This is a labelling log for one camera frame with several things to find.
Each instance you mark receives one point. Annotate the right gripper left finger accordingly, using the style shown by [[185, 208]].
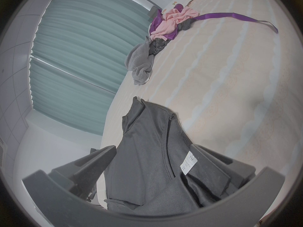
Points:
[[64, 176]]

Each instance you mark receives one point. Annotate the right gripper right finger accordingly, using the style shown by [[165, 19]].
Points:
[[241, 174]]

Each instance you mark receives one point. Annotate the black T-shirt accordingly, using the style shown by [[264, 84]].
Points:
[[146, 155]]

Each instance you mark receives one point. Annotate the bed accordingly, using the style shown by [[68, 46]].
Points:
[[224, 91]]

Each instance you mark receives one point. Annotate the pile of clothes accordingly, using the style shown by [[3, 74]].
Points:
[[170, 20]]

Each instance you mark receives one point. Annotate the blue-green curtain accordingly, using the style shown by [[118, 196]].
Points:
[[71, 98], [94, 32]]

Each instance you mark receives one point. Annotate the grey garment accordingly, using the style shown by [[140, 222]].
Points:
[[139, 60]]

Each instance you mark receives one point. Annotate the grey bedside table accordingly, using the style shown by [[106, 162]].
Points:
[[152, 11]]

